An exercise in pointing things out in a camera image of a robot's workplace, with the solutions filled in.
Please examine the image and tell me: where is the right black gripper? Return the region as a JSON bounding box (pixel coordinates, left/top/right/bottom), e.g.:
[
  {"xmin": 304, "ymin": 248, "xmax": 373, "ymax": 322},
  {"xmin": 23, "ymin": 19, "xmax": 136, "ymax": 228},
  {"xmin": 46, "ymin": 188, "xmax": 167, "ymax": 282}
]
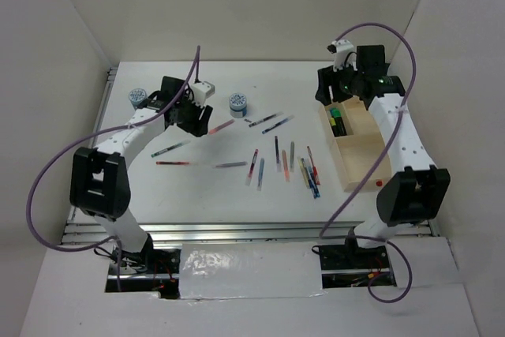
[{"xmin": 315, "ymin": 58, "xmax": 365, "ymax": 106}]

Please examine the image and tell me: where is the magenta clear-cap pen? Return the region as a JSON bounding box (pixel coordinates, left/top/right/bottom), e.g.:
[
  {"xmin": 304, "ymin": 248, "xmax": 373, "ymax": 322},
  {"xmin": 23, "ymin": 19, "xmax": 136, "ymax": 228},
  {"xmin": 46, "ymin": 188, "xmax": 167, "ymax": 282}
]
[{"xmin": 245, "ymin": 149, "xmax": 259, "ymax": 186}]

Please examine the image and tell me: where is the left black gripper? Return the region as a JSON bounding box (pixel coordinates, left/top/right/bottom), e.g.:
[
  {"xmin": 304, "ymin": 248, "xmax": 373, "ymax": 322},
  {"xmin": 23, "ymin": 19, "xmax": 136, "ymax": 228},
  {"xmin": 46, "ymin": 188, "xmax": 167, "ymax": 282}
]
[{"xmin": 175, "ymin": 93, "xmax": 213, "ymax": 138}]

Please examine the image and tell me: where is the yellow clear pen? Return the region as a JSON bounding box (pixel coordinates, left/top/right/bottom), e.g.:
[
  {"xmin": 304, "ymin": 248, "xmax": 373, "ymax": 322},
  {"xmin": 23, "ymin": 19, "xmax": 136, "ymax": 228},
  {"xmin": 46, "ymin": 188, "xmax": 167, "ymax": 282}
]
[{"xmin": 297, "ymin": 157, "xmax": 311, "ymax": 189}]

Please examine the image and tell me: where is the green highlighter marker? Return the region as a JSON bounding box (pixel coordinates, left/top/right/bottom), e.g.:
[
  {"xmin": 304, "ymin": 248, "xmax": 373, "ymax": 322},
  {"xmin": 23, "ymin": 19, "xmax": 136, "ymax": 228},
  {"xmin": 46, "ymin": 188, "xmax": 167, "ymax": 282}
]
[{"xmin": 330, "ymin": 110, "xmax": 342, "ymax": 120}]

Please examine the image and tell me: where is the beige divided organizer tray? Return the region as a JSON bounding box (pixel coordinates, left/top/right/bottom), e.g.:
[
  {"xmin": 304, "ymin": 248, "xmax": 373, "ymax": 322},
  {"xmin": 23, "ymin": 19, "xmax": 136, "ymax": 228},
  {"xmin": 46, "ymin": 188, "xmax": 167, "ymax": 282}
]
[{"xmin": 319, "ymin": 97, "xmax": 384, "ymax": 193}]

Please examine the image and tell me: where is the violet clear-cap pen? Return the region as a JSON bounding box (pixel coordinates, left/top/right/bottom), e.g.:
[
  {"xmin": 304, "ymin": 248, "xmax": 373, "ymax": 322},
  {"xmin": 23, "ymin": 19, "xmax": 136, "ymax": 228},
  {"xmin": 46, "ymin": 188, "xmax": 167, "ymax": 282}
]
[{"xmin": 275, "ymin": 135, "xmax": 281, "ymax": 172}]

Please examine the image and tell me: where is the left blue round jar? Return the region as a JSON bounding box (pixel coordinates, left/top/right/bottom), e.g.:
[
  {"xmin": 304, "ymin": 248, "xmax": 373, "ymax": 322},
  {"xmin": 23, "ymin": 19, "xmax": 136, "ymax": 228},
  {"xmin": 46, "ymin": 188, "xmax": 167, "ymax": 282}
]
[{"xmin": 128, "ymin": 88, "xmax": 148, "ymax": 109}]

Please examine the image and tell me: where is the blue clear-cap pen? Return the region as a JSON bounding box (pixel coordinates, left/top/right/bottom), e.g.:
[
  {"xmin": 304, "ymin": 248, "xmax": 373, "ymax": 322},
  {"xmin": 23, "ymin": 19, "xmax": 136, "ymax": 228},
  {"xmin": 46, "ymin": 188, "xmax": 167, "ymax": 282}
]
[{"xmin": 261, "ymin": 115, "xmax": 294, "ymax": 135}]

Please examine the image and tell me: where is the red clear-cap pen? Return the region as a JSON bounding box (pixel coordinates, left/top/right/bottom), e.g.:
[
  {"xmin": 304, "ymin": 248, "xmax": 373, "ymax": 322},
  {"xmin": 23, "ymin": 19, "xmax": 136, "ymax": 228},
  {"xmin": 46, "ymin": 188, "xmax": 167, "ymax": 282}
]
[{"xmin": 155, "ymin": 161, "xmax": 197, "ymax": 167}]

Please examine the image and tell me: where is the light blue clear pen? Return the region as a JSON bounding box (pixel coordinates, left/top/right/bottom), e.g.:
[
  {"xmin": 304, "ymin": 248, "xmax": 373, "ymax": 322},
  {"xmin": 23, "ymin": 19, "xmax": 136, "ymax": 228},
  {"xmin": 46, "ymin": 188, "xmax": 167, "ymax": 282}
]
[{"xmin": 256, "ymin": 158, "xmax": 265, "ymax": 191}]

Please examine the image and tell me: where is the dark blue gel pen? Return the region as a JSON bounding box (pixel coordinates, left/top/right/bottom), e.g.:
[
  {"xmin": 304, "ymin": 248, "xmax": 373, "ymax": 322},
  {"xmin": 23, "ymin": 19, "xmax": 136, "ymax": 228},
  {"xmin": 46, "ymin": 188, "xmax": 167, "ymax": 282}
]
[{"xmin": 301, "ymin": 158, "xmax": 315, "ymax": 199}]

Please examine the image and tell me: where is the yellow highlighter marker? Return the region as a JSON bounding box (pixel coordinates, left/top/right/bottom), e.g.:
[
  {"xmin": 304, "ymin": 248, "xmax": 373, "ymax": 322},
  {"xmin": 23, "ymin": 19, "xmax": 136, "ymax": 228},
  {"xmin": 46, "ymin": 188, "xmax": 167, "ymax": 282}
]
[{"xmin": 332, "ymin": 117, "xmax": 347, "ymax": 137}]

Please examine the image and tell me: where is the black clear-cap pen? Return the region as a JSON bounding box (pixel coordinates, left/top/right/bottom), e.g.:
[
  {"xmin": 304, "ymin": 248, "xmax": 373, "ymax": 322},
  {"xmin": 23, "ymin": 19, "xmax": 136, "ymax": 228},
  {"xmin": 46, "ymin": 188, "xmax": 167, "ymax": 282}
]
[{"xmin": 248, "ymin": 112, "xmax": 283, "ymax": 128}]

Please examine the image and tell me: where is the olive green clear pen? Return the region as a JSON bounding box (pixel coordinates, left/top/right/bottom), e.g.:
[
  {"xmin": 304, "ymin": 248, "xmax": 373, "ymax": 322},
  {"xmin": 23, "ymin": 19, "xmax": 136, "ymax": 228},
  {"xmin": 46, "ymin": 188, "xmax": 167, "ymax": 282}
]
[{"xmin": 289, "ymin": 141, "xmax": 295, "ymax": 172}]

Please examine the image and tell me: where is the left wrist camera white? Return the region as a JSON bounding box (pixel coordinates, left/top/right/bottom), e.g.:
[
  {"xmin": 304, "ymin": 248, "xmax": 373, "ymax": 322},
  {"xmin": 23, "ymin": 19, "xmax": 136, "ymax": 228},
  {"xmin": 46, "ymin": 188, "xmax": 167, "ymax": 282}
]
[{"xmin": 189, "ymin": 81, "xmax": 215, "ymax": 107}]

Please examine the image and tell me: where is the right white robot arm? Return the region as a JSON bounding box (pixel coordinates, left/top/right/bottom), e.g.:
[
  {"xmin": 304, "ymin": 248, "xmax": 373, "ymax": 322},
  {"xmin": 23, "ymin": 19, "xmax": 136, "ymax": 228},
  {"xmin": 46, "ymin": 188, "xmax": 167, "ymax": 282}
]
[{"xmin": 315, "ymin": 39, "xmax": 451, "ymax": 268}]

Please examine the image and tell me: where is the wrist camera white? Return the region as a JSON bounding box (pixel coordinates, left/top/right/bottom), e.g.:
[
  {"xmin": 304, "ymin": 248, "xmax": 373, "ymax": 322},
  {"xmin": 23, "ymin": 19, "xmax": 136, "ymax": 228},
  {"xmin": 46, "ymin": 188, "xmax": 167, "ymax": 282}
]
[
  {"xmin": 327, "ymin": 39, "xmax": 354, "ymax": 72},
  {"xmin": 189, "ymin": 81, "xmax": 215, "ymax": 107}
]

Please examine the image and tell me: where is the red gel pen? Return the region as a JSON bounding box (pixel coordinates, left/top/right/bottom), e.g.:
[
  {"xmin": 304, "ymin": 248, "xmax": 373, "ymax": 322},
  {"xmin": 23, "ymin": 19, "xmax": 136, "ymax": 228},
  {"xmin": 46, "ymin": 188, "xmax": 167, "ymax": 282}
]
[{"xmin": 307, "ymin": 146, "xmax": 320, "ymax": 185}]

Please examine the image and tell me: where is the purple highlighter marker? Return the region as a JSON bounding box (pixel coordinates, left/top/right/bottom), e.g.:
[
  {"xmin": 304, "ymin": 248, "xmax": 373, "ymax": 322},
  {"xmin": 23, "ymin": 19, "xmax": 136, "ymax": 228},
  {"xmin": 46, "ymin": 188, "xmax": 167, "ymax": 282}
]
[{"xmin": 329, "ymin": 118, "xmax": 339, "ymax": 137}]

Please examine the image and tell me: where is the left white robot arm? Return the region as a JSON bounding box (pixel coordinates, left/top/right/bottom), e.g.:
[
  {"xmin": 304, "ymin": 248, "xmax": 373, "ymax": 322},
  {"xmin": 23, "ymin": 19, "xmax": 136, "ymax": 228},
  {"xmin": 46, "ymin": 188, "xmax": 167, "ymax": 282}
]
[{"xmin": 69, "ymin": 77, "xmax": 215, "ymax": 273}]

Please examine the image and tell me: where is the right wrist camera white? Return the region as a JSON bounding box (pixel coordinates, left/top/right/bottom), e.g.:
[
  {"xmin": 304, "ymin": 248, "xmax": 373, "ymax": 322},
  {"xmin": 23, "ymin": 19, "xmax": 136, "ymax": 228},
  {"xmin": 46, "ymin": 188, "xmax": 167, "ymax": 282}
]
[{"xmin": 327, "ymin": 39, "xmax": 354, "ymax": 72}]

